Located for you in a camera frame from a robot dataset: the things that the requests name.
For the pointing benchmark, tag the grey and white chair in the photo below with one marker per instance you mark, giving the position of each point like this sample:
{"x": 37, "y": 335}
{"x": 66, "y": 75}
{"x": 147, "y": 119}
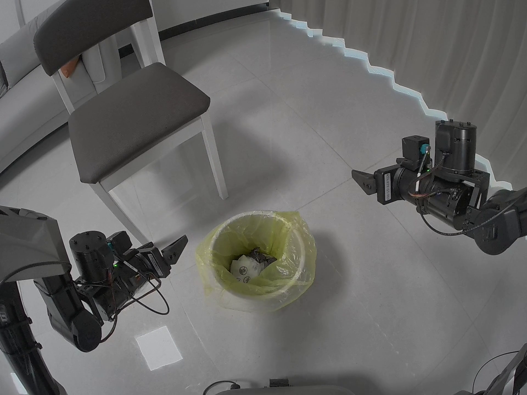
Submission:
{"x": 136, "y": 121}

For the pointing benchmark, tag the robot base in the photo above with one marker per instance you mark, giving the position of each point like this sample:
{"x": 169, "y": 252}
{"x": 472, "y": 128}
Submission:
{"x": 255, "y": 392}

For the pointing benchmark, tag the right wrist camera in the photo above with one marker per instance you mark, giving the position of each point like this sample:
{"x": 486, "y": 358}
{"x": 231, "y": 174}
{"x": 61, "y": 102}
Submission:
{"x": 411, "y": 148}

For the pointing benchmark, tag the yellow plastic bag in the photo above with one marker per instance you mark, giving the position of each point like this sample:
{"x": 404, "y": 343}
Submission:
{"x": 263, "y": 286}

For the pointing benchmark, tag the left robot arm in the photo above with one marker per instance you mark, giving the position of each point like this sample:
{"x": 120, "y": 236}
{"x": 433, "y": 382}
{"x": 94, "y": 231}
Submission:
{"x": 70, "y": 315}

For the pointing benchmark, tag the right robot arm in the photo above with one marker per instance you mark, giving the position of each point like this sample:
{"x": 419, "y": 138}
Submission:
{"x": 494, "y": 228}

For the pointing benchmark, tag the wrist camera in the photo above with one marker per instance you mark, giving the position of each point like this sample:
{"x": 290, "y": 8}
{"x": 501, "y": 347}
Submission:
{"x": 411, "y": 148}
{"x": 119, "y": 243}

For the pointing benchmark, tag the pale grey sofa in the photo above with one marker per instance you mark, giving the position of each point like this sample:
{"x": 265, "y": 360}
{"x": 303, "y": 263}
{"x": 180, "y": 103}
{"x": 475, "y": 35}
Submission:
{"x": 24, "y": 97}

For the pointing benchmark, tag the white trash bin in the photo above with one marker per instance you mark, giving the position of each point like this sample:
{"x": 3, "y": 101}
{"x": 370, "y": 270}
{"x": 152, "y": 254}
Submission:
{"x": 304, "y": 253}

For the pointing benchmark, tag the white curtain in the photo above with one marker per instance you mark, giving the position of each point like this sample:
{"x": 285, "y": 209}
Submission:
{"x": 432, "y": 35}

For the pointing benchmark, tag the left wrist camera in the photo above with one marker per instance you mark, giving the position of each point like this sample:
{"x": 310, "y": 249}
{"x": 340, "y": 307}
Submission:
{"x": 119, "y": 243}

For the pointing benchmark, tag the small orange object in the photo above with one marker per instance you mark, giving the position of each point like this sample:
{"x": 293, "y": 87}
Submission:
{"x": 69, "y": 67}

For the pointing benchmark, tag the white printed plastic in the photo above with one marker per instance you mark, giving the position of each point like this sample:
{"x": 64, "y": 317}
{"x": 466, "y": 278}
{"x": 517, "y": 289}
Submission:
{"x": 246, "y": 270}

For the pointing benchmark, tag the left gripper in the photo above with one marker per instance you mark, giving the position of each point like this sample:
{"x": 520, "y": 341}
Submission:
{"x": 131, "y": 278}

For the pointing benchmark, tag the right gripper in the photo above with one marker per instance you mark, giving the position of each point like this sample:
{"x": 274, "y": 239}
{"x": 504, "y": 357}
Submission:
{"x": 436, "y": 200}

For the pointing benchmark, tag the black plastic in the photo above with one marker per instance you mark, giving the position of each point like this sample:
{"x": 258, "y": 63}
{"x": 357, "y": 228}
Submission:
{"x": 263, "y": 256}

